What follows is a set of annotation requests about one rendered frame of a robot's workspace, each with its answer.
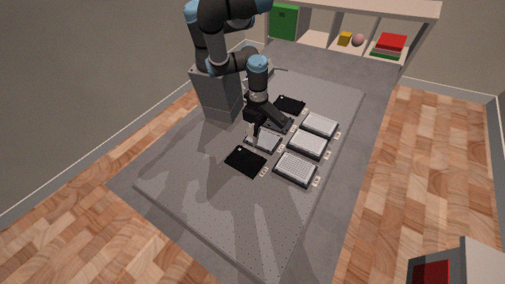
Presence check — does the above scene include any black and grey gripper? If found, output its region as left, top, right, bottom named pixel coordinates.
left=242, top=90, right=272, bottom=147

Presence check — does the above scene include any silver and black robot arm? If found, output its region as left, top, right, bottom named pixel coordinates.
left=183, top=0, right=289, bottom=129

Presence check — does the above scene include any grey operator panel with coloured keys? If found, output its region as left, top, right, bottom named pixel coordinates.
left=242, top=59, right=288, bottom=90

